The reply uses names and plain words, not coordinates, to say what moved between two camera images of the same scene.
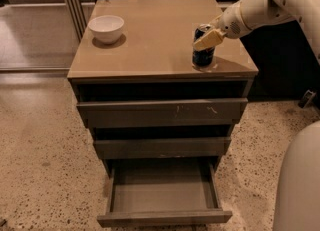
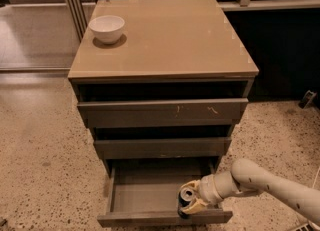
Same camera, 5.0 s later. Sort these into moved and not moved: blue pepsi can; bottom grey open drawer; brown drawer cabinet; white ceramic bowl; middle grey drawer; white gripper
Moved: white gripper; blue pepsi can
Not moved: brown drawer cabinet; middle grey drawer; white ceramic bowl; bottom grey open drawer
